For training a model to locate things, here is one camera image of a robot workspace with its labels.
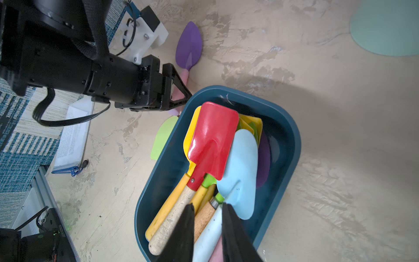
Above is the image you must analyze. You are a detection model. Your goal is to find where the open white book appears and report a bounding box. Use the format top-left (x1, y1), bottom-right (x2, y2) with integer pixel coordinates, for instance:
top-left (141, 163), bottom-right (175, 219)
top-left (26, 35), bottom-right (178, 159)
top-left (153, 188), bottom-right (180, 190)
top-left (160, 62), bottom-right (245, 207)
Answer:
top-left (52, 97), bottom-right (93, 177)

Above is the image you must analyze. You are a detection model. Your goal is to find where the light blue trowel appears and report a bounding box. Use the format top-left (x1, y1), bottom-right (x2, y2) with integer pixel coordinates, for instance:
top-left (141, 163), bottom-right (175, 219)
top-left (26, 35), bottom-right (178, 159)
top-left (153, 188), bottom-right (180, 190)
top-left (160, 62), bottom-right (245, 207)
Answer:
top-left (193, 129), bottom-right (258, 262)

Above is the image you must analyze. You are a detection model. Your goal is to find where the purple trowel pink handle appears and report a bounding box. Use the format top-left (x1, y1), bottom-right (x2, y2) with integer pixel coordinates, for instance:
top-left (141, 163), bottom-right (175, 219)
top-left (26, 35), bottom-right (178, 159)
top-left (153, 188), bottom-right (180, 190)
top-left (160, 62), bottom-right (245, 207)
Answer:
top-left (256, 131), bottom-right (271, 188)
top-left (167, 21), bottom-right (204, 117)

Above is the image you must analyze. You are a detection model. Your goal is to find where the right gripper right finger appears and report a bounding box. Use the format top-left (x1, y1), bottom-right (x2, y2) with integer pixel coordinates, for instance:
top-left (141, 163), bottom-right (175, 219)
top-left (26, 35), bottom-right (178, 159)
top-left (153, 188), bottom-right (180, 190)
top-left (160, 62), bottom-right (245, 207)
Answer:
top-left (222, 204), bottom-right (262, 262)

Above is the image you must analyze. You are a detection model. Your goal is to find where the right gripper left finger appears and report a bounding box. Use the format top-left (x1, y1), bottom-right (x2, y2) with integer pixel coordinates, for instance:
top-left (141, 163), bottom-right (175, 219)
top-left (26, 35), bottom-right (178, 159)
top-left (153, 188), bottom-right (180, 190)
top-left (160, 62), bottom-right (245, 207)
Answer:
top-left (157, 204), bottom-right (195, 262)

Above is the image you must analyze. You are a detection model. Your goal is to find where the green trowel yellow handle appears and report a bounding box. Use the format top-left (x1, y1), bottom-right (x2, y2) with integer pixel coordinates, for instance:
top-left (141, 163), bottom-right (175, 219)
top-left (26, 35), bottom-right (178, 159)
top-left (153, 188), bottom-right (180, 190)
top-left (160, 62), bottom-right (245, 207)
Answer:
top-left (191, 174), bottom-right (217, 214)

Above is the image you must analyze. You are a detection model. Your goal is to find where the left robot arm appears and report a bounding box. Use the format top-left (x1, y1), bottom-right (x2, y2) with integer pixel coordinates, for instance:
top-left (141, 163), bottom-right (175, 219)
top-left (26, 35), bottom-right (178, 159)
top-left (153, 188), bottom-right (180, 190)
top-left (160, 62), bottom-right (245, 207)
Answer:
top-left (1, 1), bottom-right (192, 112)

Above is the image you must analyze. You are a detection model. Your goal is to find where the mint green pencil cup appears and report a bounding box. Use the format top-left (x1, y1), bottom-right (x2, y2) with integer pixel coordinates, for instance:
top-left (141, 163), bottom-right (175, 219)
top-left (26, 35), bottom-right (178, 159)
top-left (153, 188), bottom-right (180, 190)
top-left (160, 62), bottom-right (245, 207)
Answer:
top-left (350, 1), bottom-right (419, 57)

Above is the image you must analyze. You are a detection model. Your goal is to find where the green trowel wooden handle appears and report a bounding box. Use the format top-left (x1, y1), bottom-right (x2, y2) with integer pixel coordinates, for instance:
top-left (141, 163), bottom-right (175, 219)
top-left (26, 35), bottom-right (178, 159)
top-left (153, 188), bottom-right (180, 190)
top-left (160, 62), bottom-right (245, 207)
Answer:
top-left (194, 193), bottom-right (224, 242)
top-left (150, 116), bottom-right (179, 160)

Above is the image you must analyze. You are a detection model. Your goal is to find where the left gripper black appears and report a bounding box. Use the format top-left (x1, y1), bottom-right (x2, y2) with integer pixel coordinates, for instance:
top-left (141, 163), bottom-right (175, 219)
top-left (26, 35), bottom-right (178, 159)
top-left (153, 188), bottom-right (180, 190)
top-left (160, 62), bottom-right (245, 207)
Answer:
top-left (84, 55), bottom-right (192, 111)

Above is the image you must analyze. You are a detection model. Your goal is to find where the yellow shovel blue tip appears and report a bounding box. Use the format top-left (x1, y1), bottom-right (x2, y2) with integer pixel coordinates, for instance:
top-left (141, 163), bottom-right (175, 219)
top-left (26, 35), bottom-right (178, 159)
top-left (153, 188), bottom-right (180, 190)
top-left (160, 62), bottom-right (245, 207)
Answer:
top-left (145, 106), bottom-right (201, 241)

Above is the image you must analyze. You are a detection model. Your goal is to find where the dark teal storage box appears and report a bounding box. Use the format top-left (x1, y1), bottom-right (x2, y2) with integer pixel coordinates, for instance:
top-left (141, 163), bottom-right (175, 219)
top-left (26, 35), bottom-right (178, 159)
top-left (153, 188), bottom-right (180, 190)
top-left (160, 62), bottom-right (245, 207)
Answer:
top-left (135, 86), bottom-right (301, 262)

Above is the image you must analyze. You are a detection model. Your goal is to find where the red shovel wooden handle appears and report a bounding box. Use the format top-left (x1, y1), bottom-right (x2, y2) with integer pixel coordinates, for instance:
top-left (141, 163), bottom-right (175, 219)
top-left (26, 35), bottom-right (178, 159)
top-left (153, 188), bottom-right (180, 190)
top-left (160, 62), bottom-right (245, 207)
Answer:
top-left (149, 102), bottom-right (239, 255)

